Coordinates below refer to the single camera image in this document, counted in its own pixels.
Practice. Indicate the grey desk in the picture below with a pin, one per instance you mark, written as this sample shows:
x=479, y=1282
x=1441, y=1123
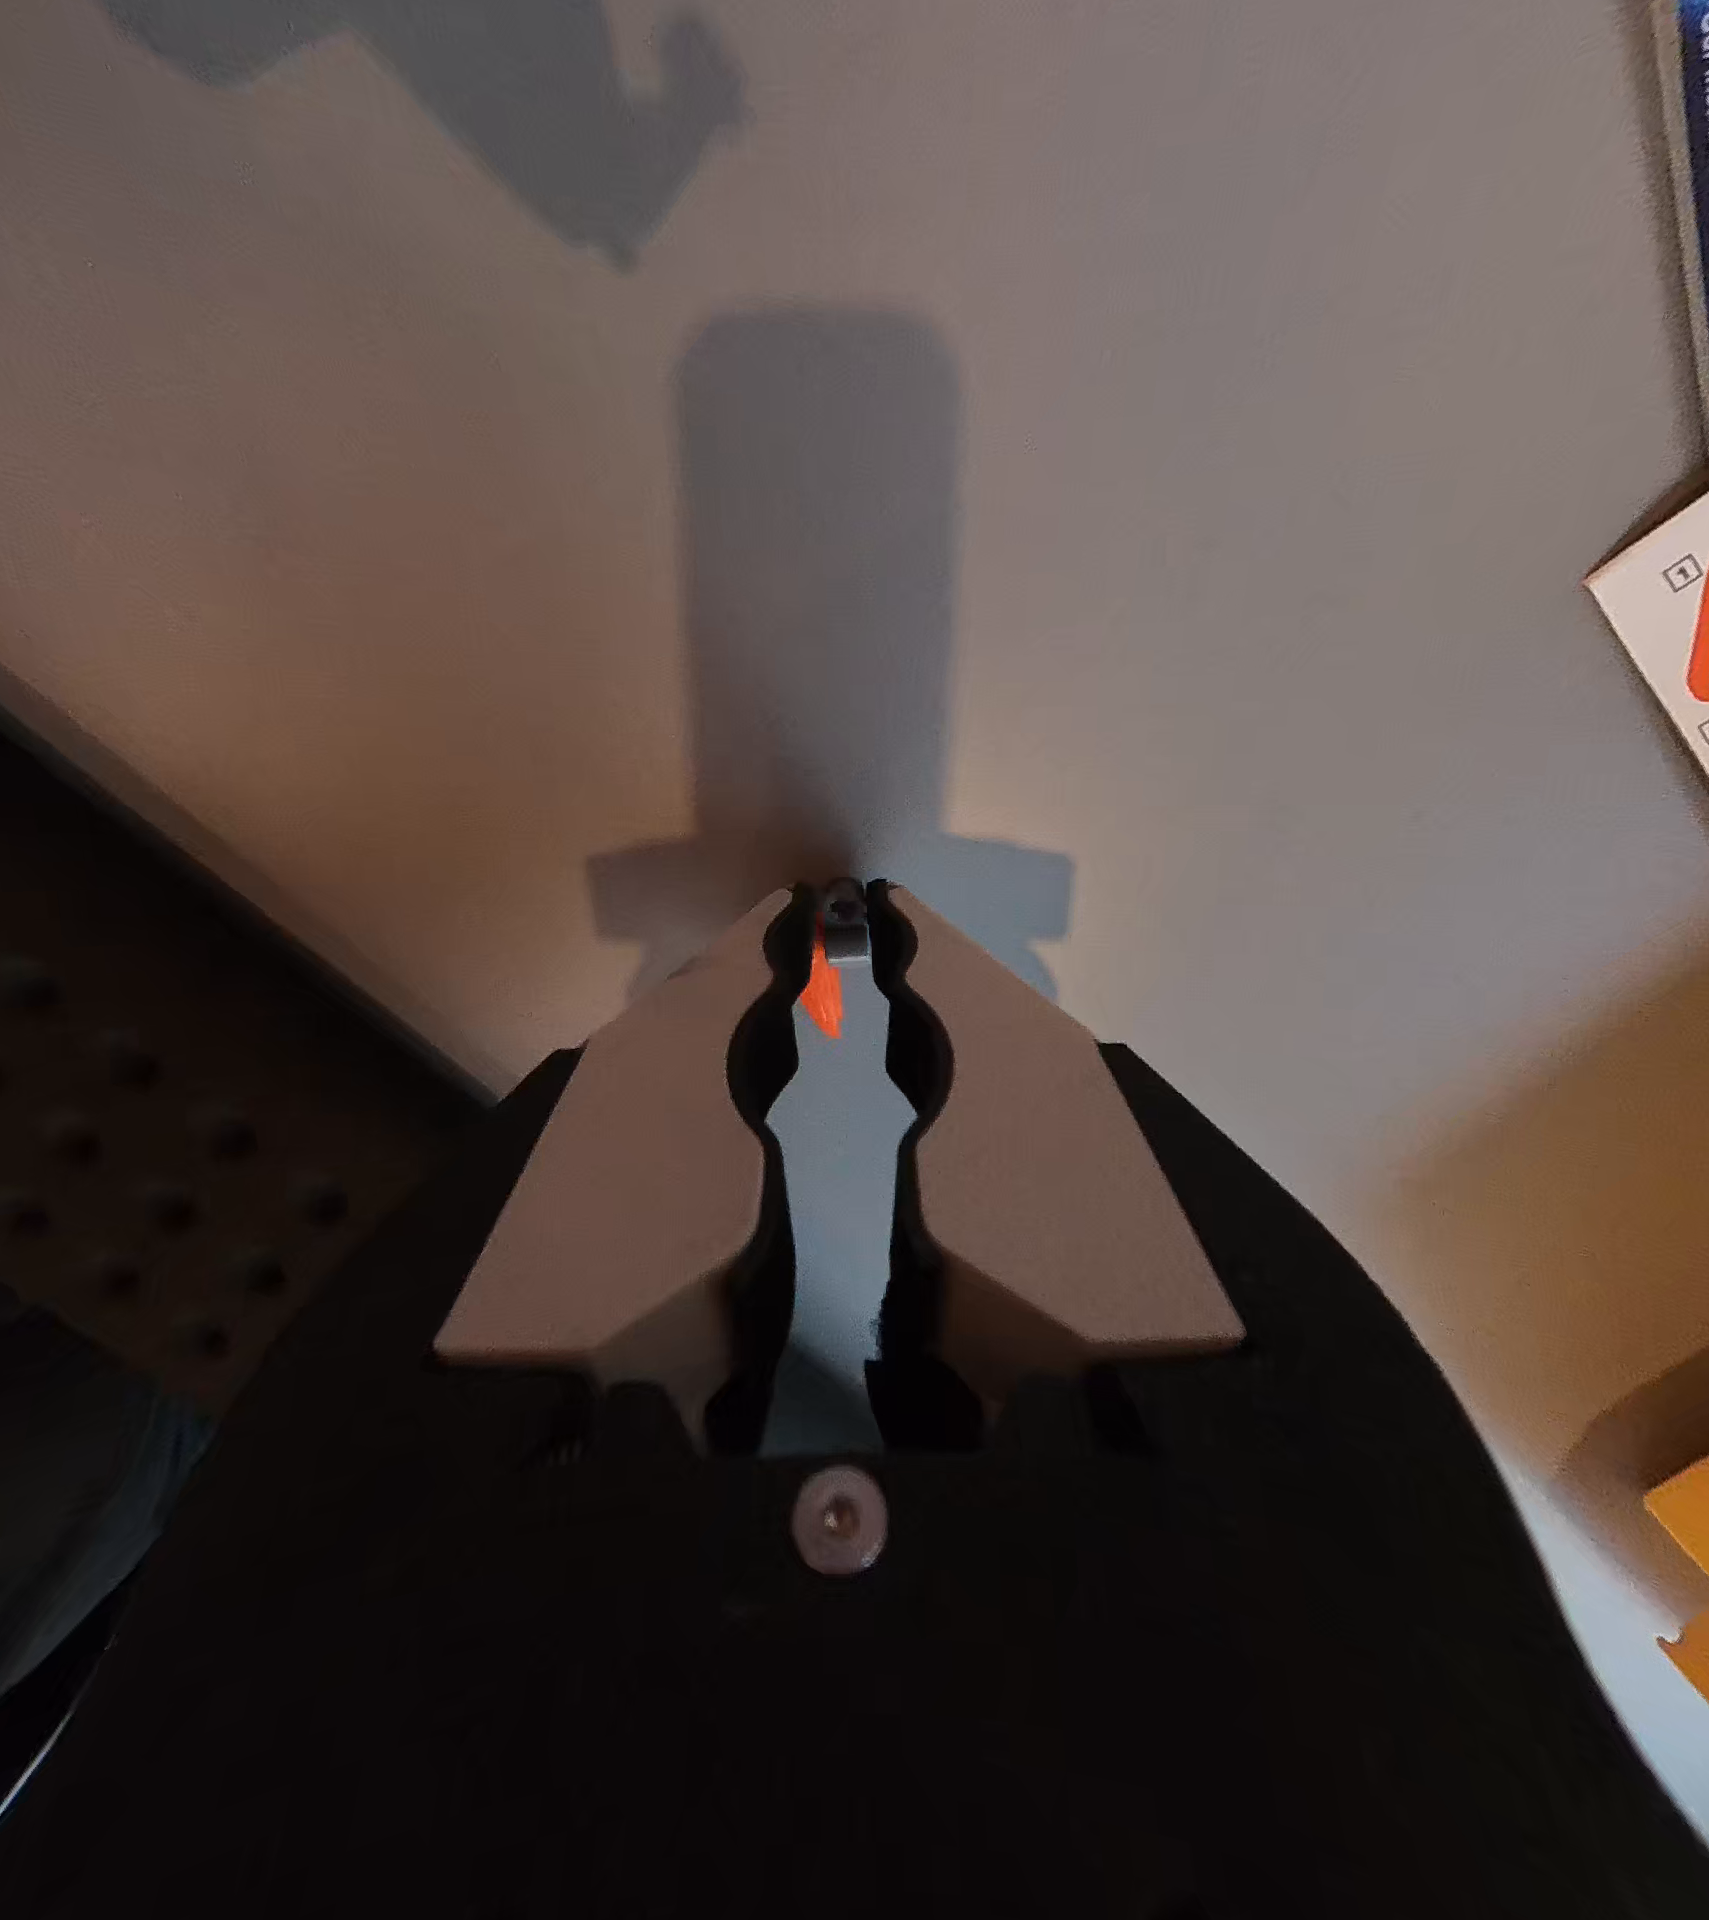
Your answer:
x=346, y=451

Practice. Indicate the dark perforated panel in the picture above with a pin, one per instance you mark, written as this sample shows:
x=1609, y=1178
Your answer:
x=90, y=1111

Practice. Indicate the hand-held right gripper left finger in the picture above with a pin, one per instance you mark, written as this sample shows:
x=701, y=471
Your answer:
x=615, y=1198

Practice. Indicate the small grey toy piece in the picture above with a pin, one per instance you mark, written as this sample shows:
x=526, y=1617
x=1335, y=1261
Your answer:
x=849, y=939

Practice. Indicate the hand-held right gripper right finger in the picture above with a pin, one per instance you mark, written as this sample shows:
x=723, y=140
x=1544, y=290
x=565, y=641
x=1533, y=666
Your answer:
x=1063, y=1198

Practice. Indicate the small orange toy piece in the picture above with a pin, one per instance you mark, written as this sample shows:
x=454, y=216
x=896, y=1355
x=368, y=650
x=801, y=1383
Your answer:
x=824, y=994

